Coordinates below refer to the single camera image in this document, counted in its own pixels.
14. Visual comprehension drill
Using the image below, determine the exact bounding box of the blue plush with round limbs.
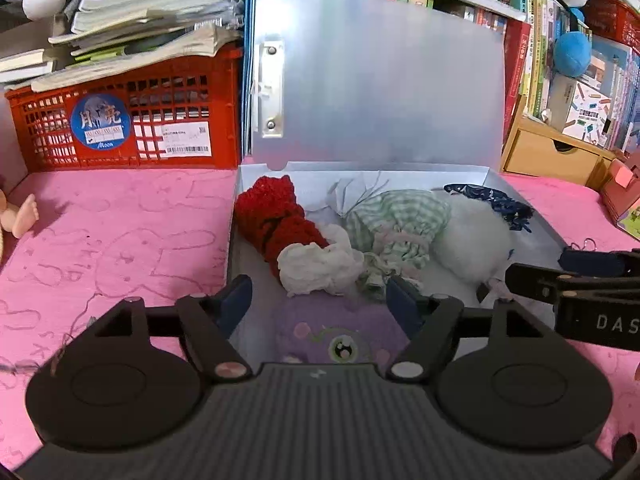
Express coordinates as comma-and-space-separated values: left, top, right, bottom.
519, 0, 594, 79

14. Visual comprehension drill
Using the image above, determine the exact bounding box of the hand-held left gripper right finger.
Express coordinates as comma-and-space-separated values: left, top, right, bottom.
385, 276, 557, 382

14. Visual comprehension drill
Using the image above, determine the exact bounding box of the purple plush toy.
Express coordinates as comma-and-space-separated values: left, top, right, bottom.
271, 289, 412, 366

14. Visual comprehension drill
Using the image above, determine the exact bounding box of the red mesh basket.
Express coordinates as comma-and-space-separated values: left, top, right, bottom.
581, 0, 640, 54

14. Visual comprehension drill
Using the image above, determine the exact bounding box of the pink printed blanket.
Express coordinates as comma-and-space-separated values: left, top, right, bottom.
0, 167, 640, 476

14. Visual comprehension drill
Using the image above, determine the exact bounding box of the white fluffy ball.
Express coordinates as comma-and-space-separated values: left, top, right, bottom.
431, 194, 517, 287

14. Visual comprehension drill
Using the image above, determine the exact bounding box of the wooden drawer box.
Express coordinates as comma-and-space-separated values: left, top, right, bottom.
499, 91, 619, 187

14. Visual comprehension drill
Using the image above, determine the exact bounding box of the dark blue patterned cloth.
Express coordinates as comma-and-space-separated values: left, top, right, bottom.
443, 182, 536, 234

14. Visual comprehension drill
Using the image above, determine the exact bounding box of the red knitted garment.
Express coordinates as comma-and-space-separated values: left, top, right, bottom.
233, 174, 332, 287

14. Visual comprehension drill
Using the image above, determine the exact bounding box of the row of colourful books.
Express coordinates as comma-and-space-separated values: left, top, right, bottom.
260, 0, 640, 155

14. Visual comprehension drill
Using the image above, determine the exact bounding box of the blue upright folder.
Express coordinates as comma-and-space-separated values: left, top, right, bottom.
242, 0, 262, 162

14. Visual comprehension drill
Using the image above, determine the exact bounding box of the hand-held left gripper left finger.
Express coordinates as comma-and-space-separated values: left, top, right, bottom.
82, 274, 254, 382

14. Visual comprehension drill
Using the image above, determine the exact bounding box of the translucent plastic file box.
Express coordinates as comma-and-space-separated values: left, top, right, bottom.
226, 0, 569, 367

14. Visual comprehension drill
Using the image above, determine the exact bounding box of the red plastic crate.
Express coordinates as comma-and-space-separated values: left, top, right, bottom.
4, 41, 247, 172

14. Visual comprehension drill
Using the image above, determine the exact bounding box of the dark loose thread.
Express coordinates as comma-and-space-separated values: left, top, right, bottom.
0, 291, 102, 377

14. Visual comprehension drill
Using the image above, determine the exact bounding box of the doll foot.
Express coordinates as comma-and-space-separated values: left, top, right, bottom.
0, 174, 41, 266

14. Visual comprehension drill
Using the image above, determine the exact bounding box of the green checkered doll dress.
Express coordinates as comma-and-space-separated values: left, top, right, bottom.
344, 188, 454, 282

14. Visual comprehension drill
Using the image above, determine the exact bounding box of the stack of worn books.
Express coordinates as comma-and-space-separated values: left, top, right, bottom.
29, 0, 247, 94

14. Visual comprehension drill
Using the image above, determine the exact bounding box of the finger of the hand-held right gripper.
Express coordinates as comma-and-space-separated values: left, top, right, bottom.
559, 247, 640, 278
505, 261, 640, 305

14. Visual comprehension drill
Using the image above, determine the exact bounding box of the white crumpled cloth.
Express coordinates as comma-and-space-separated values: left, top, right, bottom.
276, 224, 367, 299

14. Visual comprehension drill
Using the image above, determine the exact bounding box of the pink cardboard box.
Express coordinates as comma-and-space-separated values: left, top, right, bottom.
599, 149, 640, 242

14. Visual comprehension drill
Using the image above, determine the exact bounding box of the beige paper pile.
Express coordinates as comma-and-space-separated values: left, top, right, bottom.
0, 12, 76, 87

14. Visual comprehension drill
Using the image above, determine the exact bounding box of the green patterned scrap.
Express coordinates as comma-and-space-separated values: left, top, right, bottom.
361, 255, 389, 304

